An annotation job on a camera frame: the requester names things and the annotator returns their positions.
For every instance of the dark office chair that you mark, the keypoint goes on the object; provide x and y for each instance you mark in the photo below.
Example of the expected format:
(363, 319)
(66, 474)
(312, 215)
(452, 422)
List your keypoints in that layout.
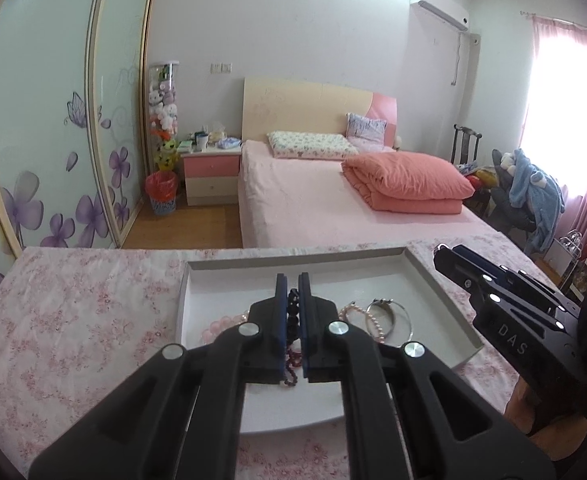
(503, 205)

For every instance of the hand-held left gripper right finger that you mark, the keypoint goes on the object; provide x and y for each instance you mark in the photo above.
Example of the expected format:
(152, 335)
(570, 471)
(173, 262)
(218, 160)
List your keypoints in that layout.
(305, 330)

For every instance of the white air conditioner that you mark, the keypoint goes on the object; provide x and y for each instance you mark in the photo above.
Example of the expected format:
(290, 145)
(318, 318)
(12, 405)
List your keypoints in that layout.
(438, 7)

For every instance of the flower print sliding wardrobe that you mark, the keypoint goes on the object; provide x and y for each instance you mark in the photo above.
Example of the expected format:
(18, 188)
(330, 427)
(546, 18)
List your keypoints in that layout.
(38, 110)

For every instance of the trash bin with red bag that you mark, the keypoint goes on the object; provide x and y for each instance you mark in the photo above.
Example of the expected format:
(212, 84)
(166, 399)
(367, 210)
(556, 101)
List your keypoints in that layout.
(162, 190)

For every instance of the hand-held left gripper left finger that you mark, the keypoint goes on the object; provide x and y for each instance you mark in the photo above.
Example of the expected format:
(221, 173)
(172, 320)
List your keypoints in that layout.
(281, 330)

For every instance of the white air conditioner pipe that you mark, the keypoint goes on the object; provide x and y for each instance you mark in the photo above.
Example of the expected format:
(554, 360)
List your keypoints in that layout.
(458, 60)

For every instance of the clear tube of plush toys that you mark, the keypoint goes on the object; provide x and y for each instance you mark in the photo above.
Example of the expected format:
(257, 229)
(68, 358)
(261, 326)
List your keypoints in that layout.
(164, 110)

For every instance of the beige and pink headboard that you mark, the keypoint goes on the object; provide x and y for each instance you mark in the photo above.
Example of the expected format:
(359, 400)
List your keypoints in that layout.
(303, 105)

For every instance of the pink floral tablecloth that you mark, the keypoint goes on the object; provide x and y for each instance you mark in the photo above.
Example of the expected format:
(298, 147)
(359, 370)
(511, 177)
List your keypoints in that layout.
(73, 335)

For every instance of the white wall socket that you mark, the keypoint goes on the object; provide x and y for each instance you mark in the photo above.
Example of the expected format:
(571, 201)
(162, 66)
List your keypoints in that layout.
(221, 67)

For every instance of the white cardboard box tray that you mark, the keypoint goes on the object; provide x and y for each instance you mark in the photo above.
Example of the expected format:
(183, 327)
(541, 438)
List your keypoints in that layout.
(423, 315)

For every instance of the yellow plush toy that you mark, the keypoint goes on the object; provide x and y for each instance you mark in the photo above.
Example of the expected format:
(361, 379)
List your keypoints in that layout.
(483, 176)

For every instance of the folded pink quilt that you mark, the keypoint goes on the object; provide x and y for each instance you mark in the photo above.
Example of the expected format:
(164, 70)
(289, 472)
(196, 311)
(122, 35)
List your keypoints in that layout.
(403, 180)

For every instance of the dark wooden chair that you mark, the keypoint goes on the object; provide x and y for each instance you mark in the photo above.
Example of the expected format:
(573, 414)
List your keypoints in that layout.
(466, 142)

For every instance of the small lilac pillow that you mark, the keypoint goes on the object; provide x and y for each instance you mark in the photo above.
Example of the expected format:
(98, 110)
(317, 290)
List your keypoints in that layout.
(367, 130)

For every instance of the floral pillow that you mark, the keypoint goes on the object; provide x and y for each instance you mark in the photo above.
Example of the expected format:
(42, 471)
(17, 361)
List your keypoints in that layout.
(308, 146)

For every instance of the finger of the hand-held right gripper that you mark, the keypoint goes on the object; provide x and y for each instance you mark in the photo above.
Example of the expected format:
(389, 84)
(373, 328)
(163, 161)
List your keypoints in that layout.
(523, 282)
(473, 280)

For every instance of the silver bangle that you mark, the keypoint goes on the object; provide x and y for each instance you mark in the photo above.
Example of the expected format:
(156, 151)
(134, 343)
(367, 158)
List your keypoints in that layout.
(381, 303)

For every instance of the bed with pink sheet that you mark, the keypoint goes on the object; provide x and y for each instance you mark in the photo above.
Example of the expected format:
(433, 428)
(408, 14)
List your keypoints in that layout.
(298, 200)

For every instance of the pink and cream nightstand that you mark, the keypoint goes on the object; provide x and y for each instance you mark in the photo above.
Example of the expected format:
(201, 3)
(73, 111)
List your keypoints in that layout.
(211, 175)

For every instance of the blue plush robe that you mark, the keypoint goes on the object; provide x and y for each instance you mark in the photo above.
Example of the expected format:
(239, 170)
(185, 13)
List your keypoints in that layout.
(536, 195)

